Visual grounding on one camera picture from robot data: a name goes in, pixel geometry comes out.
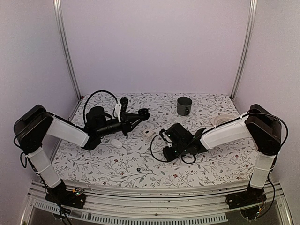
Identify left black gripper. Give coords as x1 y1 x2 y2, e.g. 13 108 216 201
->
96 112 143 137

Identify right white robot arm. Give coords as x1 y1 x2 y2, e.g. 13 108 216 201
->
160 104 284 209

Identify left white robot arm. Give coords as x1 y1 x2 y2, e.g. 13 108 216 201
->
14 104 150 209

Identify open white charging case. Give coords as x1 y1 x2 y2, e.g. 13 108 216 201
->
143 129 153 137

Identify closed white charging case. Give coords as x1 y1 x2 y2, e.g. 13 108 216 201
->
111 139 123 148

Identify dark grey mug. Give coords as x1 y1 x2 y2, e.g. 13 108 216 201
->
177 97 192 116

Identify striped ceramic saucer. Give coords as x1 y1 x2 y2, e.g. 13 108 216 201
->
210 115 234 126

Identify floral patterned table mat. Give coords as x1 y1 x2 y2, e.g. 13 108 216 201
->
52 93 257 188

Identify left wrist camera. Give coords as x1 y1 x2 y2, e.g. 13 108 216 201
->
112 97 129 122

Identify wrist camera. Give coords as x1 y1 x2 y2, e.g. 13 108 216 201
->
159 129 173 147
112 97 129 122

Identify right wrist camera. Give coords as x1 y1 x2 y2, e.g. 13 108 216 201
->
159 129 173 147

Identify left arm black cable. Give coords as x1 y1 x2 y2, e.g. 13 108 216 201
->
83 90 119 118

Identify front aluminium rail base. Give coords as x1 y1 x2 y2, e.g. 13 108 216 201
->
20 181 294 225

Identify left aluminium frame post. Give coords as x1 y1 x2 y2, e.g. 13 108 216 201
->
53 0 82 100

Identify aluminium frame post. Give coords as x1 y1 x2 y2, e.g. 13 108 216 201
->
230 0 258 102
53 0 82 100

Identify right aluminium frame post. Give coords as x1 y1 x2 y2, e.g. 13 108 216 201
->
230 0 258 102

